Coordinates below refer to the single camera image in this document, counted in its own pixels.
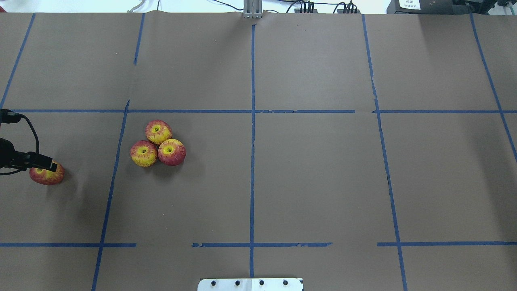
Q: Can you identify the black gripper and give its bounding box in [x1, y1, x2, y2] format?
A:
[0, 138, 58, 172]

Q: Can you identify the red yellow lone apple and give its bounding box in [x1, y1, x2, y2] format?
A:
[29, 162, 65, 186]

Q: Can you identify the red yellow apple left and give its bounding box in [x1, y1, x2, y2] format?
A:
[130, 140, 158, 167]

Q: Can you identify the red yellow apple back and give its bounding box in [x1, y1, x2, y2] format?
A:
[145, 120, 173, 147]

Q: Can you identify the red yellow apple front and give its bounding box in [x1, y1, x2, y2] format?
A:
[158, 139, 187, 166]

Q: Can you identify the brown paper table cover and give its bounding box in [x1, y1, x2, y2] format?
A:
[1, 11, 516, 291]

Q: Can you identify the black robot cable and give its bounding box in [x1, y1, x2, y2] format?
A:
[0, 114, 41, 176]

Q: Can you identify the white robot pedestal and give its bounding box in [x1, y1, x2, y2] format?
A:
[197, 278, 304, 291]

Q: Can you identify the aluminium frame post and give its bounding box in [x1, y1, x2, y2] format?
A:
[242, 0, 263, 19]

